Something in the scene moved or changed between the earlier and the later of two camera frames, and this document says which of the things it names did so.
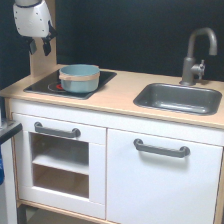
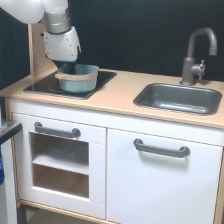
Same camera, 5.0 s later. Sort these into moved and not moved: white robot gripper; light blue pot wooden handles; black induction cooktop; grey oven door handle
Moved: white robot gripper
Not moved: black induction cooktop; grey oven door handle; light blue pot wooden handles
